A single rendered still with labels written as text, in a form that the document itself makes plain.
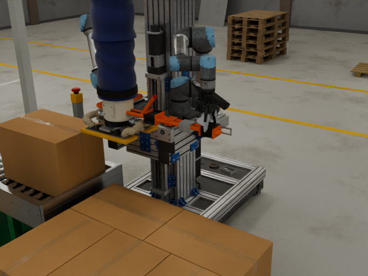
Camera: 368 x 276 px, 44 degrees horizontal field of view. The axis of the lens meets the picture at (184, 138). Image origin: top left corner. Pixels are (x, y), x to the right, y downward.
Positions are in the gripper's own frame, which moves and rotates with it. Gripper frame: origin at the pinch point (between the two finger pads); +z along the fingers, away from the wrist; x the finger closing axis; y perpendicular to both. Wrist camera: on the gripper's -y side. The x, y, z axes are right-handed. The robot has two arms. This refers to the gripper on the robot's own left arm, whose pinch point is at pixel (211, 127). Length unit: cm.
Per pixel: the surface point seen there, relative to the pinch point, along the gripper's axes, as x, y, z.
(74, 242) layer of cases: 42, 61, 66
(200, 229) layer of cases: -6, 10, 66
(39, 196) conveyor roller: 18, 119, 67
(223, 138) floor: -246, 126, 120
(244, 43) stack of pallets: -598, 275, 81
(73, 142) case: 1, 100, 30
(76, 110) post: -51, 152, 34
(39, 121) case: -6, 140, 26
